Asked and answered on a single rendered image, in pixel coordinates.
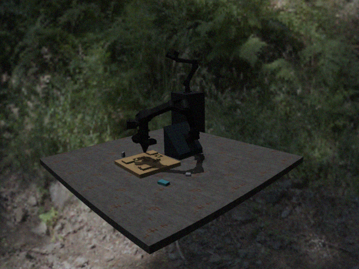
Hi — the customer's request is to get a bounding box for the teal rectangular block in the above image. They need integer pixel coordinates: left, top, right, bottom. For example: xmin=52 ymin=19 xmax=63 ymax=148
xmin=158 ymin=179 xmax=170 ymax=187

